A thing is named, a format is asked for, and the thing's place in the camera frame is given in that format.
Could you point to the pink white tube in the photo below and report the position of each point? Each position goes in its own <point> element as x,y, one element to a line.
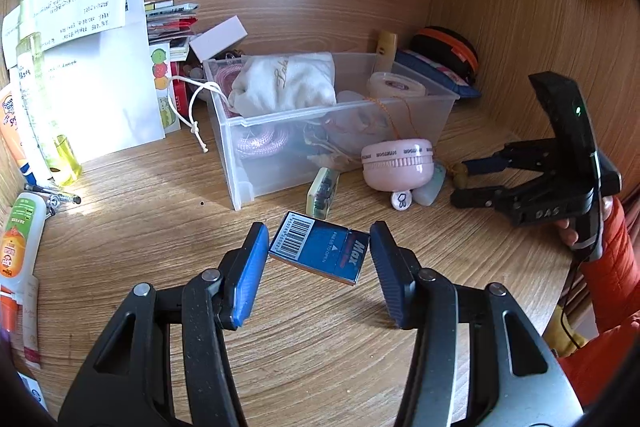
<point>31,327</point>

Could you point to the orange knotted pendant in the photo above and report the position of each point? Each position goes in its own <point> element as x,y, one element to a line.
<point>459,174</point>

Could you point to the orange white tube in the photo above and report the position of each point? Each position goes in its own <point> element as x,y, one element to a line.
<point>12,127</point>

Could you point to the blue pencil case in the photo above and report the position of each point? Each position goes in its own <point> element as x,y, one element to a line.
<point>450,82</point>

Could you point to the green white tile block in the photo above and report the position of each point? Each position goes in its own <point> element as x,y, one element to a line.
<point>322,192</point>

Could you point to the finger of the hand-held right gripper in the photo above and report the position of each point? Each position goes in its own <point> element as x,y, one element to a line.
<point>487,164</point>
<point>475,198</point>

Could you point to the stack of books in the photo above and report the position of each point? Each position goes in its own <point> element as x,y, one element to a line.
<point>172,19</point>

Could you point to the pink round fan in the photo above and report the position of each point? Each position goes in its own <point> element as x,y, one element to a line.
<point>397,162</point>

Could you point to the blue white packet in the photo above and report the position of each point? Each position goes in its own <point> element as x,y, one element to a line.
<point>34,392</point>

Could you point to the black orange zip case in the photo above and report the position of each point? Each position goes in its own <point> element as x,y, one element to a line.
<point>445,44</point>

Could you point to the light green soft charm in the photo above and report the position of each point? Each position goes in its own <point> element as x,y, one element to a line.
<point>431,187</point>

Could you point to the person's right hand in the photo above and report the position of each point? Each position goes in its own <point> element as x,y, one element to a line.
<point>567,234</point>

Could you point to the white cloth pouch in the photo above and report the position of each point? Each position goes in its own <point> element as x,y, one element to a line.
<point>290,82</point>

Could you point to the yellow tube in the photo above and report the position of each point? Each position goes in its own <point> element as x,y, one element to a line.
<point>387,43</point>

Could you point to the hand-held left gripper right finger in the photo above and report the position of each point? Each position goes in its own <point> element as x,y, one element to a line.
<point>387,277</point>

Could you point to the white rectangular box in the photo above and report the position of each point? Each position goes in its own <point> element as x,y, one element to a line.
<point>217,38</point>

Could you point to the small white charm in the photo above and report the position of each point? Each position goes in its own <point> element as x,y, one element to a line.
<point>401,201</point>

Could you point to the clear plastic storage box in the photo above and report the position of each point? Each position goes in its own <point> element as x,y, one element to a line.
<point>280,167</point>

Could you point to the fruit print box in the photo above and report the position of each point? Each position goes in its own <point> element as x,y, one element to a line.
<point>162,87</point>

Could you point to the white green bottle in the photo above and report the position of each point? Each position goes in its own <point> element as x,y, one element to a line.
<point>20,237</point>

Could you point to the large white paper sheet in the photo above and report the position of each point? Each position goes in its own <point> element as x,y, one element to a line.
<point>100,97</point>

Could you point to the person's right forearm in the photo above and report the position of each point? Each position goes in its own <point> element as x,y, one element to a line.
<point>617,267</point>

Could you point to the small metal tool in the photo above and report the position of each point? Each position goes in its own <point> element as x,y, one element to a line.
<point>55,198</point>

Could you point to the yellow liquid spray bottle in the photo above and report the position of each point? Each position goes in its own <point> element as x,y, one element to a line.
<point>42,107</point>

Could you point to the white tape roll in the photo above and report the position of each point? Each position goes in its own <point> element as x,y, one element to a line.
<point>395,85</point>

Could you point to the blue staple box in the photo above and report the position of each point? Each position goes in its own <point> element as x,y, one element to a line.
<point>320,249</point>

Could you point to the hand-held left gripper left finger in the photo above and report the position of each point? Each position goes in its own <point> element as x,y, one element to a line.
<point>247,277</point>

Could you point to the wooden desktop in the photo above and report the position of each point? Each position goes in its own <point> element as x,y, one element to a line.
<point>150,232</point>

